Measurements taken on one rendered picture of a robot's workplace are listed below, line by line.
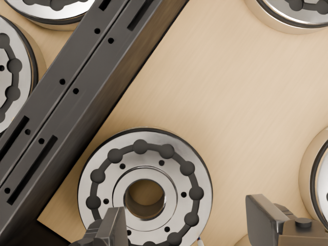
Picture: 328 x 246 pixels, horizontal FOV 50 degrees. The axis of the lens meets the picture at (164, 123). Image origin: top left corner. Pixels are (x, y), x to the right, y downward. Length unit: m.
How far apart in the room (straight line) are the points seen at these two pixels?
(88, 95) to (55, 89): 0.02
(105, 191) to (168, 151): 0.06
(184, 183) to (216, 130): 0.06
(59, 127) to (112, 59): 0.05
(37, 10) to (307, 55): 0.21
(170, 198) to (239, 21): 0.15
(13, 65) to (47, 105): 0.09
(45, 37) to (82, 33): 0.11
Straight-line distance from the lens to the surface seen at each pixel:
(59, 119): 0.20
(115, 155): 0.27
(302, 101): 0.31
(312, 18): 0.29
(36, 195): 0.24
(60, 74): 0.20
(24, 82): 0.28
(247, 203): 0.16
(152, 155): 0.26
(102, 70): 0.19
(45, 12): 0.28
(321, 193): 0.29
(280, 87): 0.31
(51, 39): 0.31
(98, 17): 0.20
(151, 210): 0.29
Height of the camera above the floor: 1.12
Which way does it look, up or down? 87 degrees down
